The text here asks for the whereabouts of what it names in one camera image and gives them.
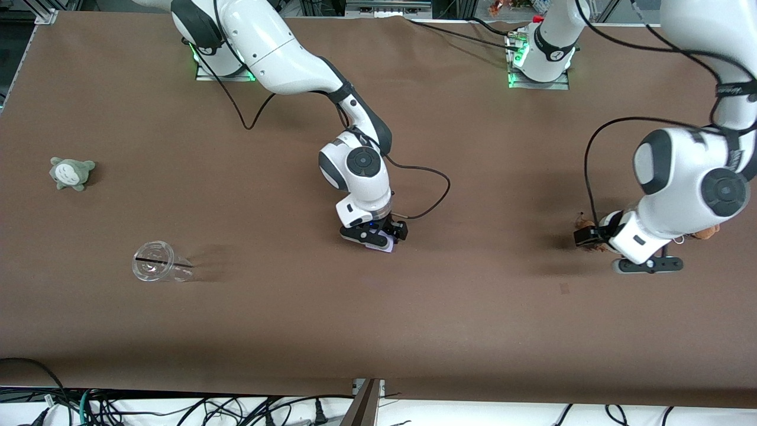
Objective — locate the clear plastic cup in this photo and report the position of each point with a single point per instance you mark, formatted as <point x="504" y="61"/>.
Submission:
<point x="155" y="263"/>

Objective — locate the black power plug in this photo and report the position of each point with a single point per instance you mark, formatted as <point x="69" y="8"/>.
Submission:
<point x="320" y="413"/>

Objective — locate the brown lion statue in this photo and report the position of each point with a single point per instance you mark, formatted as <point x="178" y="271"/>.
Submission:
<point x="585" y="222"/>

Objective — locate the grey metal post bracket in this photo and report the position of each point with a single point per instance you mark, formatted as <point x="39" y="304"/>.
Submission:
<point x="364" y="405"/>

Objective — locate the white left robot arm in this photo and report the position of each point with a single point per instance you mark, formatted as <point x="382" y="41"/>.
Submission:
<point x="680" y="177"/>

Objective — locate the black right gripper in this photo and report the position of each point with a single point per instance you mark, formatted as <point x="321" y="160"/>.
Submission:
<point x="395" y="228"/>

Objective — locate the brown table cover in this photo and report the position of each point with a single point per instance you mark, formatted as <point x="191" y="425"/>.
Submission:
<point x="414" y="325"/>

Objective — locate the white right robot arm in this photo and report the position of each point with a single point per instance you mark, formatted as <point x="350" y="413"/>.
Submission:
<point x="278" y="53"/>

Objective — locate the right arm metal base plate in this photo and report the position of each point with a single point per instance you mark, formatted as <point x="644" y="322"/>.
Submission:
<point x="204" y="74"/>

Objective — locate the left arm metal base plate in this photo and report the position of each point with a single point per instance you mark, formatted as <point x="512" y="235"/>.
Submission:
<point x="565" y="84"/>

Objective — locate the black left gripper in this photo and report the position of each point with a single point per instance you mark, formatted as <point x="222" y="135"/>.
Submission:
<point x="592" y="236"/>

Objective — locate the orange toy figure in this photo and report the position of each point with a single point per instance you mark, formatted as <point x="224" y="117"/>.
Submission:
<point x="497" y="7"/>

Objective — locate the silver metal frame bar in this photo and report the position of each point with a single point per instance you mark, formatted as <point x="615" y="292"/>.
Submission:
<point x="387" y="7"/>

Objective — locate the black straw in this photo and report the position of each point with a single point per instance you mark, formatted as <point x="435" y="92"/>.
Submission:
<point x="159" y="261"/>

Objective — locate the grey totoro plush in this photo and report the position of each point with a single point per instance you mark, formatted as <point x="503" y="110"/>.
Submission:
<point x="72" y="173"/>

